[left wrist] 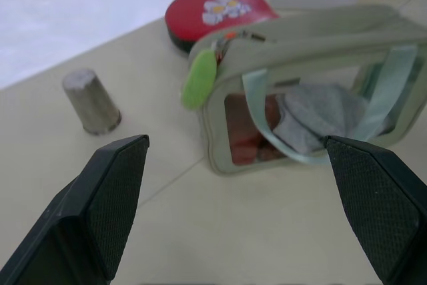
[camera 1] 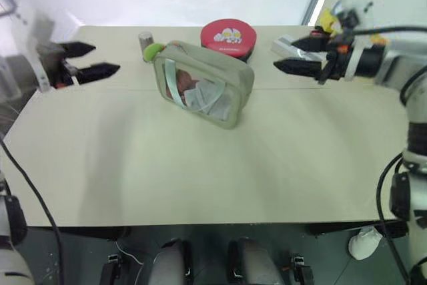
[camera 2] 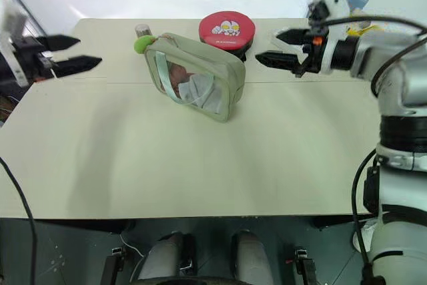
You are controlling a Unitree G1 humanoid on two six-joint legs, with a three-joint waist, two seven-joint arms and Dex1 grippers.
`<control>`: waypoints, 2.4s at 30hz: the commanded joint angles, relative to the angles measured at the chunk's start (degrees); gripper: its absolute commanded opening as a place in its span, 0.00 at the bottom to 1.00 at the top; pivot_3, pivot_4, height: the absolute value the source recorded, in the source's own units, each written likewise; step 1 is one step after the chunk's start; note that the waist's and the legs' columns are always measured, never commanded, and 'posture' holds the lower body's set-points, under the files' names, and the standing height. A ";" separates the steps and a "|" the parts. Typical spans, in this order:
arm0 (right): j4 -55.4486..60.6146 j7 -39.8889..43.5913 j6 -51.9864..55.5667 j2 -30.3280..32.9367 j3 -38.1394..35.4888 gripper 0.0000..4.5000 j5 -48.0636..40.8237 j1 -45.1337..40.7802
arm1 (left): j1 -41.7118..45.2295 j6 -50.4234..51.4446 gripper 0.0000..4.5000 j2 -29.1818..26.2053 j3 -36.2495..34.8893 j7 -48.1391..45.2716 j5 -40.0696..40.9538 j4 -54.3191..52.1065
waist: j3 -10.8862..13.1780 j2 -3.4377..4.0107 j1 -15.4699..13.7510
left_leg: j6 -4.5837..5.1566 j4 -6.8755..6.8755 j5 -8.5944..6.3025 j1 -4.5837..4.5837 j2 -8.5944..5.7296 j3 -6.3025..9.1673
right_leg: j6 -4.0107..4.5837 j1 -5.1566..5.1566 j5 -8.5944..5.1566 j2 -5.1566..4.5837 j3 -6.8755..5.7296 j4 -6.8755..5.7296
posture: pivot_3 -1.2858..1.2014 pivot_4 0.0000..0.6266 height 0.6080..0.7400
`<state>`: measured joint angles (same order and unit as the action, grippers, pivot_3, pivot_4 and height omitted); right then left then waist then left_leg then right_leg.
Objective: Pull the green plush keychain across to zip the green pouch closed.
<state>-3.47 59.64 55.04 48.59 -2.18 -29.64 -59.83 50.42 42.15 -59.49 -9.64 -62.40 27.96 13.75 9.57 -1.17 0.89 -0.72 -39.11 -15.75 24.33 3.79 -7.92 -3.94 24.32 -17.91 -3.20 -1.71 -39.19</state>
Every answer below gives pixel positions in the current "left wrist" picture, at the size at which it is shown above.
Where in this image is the silver metal cup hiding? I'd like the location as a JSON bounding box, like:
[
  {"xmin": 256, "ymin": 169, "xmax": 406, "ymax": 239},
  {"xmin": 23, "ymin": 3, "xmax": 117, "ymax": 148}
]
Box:
[{"xmin": 61, "ymin": 68, "xmax": 122, "ymax": 136}]

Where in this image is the grey cloth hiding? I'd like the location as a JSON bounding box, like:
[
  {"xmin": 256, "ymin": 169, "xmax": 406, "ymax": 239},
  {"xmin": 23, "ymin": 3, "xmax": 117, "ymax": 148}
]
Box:
[{"xmin": 272, "ymin": 83, "xmax": 370, "ymax": 153}]

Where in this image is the clear green-trimmed pouch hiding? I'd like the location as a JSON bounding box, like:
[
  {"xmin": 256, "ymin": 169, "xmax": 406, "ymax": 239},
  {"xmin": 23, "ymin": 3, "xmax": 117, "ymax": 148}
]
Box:
[{"xmin": 187, "ymin": 4, "xmax": 427, "ymax": 177}]

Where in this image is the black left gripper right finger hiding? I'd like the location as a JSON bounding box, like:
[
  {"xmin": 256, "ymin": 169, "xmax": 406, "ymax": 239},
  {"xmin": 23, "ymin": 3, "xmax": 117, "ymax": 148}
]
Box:
[{"xmin": 324, "ymin": 135, "xmax": 427, "ymax": 285}]

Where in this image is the dark red cloth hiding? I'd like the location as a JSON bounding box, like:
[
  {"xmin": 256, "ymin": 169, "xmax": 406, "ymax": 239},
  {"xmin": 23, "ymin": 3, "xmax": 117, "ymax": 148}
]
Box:
[{"xmin": 225, "ymin": 93, "xmax": 288, "ymax": 166}]

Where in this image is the red round flowered case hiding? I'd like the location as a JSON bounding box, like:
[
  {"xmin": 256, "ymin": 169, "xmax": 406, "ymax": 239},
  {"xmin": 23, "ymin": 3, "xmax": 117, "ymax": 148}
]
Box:
[{"xmin": 164, "ymin": 0, "xmax": 280, "ymax": 56}]

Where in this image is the green round zipper pull tag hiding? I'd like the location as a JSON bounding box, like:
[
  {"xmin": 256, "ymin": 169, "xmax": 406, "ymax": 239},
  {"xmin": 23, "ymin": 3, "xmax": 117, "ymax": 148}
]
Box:
[{"xmin": 180, "ymin": 48, "xmax": 218, "ymax": 111}]

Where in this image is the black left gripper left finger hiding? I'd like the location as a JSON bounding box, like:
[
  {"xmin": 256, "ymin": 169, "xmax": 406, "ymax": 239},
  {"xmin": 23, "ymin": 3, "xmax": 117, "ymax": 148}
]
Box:
[{"xmin": 0, "ymin": 134, "xmax": 150, "ymax": 285}]

